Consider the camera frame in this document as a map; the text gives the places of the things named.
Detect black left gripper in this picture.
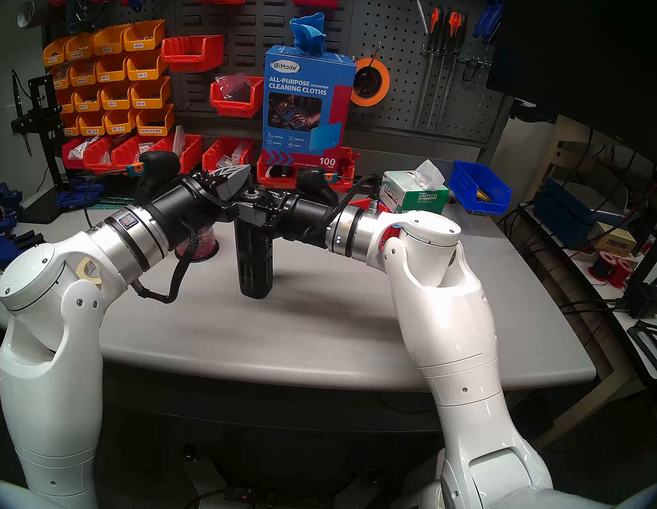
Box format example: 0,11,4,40
146,156,252,254

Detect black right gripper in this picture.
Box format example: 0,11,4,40
231,184,332,246

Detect black screwdriver bit case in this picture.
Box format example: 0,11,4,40
225,183,285,301

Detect blue cleaning cloths box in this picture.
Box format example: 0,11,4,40
254,44,359,173

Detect green cutting mat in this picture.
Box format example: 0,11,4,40
80,166,157,213

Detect green white tissue box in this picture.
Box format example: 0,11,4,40
379,155,453,218

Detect blue microfiber cloth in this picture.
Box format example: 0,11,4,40
287,10,330,56

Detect orange tape roll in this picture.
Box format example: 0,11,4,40
350,57,393,109

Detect beige masking tape roll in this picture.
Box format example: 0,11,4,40
75,257,106,286

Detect black clamp stand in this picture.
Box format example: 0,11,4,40
0,71,94,228

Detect large blue parts bin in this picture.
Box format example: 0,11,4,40
446,160,515,217

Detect black power strip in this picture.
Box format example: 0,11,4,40
224,482,336,509

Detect dark blue storage crate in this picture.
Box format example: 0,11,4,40
530,177,631,253

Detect white floor appliance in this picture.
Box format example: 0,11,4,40
389,445,460,509

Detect small cardboard box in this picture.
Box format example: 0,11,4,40
586,221,640,259

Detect black monitor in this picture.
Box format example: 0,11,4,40
478,0,657,187

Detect black power adapter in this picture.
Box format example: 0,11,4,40
620,276,657,321

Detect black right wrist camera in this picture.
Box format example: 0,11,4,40
293,165,344,206

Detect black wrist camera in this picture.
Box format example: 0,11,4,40
293,165,344,206
124,147,183,201

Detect wire spool blue label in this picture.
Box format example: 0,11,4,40
174,221,221,263

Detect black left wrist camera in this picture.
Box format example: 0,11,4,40
124,147,183,201

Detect braided black left arm cable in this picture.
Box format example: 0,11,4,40
128,225,202,307

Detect braided black arm cable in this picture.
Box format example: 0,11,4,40
302,166,385,250
128,225,202,307

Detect braided black right arm cable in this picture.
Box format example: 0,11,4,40
302,166,385,250

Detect thin black left camera cable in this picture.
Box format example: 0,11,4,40
77,167,139,237

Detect dark grey pegboard wall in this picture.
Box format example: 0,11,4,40
31,0,522,168

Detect orange black handle screwdriver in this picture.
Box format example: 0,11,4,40
413,6,445,133
426,9,461,135
438,12,471,136

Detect grey duct tape roll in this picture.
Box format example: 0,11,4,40
17,0,52,31

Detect black monitor mount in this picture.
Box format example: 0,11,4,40
509,98,561,127

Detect blue handle pliers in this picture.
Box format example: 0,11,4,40
472,0,505,46

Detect red wire spool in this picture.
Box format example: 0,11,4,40
606,257,637,290
587,250,618,283

